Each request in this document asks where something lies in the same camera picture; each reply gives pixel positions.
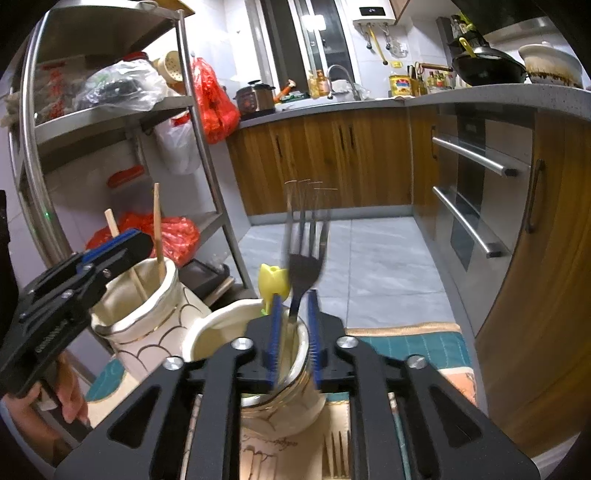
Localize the person's left hand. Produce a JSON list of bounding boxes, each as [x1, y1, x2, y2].
[[0, 357, 90, 462]]

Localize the printed table mat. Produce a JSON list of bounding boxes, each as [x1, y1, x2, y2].
[[85, 323, 478, 480]]

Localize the steel built-in oven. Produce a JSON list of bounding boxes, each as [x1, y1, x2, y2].
[[431, 104, 536, 324]]

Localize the white water heater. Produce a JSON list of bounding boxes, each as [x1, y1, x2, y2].
[[353, 0, 399, 26]]

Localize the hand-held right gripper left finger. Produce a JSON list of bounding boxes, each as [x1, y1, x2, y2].
[[54, 294, 283, 480]]

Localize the wooden chopstick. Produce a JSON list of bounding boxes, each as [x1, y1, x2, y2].
[[153, 183, 165, 278], [104, 209, 147, 300]]

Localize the wooden base cabinets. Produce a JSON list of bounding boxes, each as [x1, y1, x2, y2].
[[226, 108, 591, 457]]

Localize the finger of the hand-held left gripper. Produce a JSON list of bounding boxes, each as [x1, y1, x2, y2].
[[76, 228, 141, 273], [92, 232, 154, 289]]

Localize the yellow cooking oil bottle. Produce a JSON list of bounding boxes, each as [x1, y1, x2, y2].
[[389, 69, 414, 97]]

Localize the yellow tulip fruit pick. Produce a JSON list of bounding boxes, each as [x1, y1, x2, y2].
[[259, 264, 291, 317]]

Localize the row of seasoning bottles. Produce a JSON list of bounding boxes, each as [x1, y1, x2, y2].
[[416, 65, 458, 95]]

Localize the steel sink faucet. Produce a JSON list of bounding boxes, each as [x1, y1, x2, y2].
[[327, 65, 363, 101]]

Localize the crumpled red plastic bag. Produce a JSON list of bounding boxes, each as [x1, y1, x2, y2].
[[87, 212, 200, 267]]

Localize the kitchen window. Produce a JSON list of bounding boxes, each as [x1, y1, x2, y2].
[[259, 0, 356, 93]]

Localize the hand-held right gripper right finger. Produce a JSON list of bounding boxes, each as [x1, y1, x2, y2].
[[307, 290, 542, 480]]

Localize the white plastic bag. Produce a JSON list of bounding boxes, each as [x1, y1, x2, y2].
[[154, 117, 204, 175]]

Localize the hanging red plastic bag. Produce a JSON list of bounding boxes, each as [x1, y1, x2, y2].
[[191, 58, 241, 145]]

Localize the steel shelf rack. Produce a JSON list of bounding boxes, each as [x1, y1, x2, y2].
[[7, 0, 259, 333]]

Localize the metal fork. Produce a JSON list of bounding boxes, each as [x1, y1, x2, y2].
[[283, 180, 332, 324], [323, 430, 352, 478]]

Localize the dark pressure cooker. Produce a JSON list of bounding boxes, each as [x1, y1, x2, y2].
[[234, 80, 276, 115]]

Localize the white ceramic pot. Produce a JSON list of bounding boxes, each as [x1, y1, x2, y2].
[[518, 42, 585, 88]]

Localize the beige colander ladle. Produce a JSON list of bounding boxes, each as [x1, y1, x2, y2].
[[154, 51, 185, 90]]

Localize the clear plastic bag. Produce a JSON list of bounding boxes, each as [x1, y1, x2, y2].
[[76, 59, 169, 112]]

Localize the black wok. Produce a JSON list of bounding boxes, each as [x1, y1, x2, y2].
[[447, 39, 528, 87]]

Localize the dark flat box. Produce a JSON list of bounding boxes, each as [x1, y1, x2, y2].
[[180, 259, 232, 305]]

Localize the red printed food packets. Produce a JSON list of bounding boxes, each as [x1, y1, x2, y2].
[[37, 62, 79, 121]]

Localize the red lid plastic container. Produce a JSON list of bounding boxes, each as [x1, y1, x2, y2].
[[107, 167, 145, 189]]

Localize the white ceramic utensil holder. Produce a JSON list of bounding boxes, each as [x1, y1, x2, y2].
[[90, 257, 328, 437]]

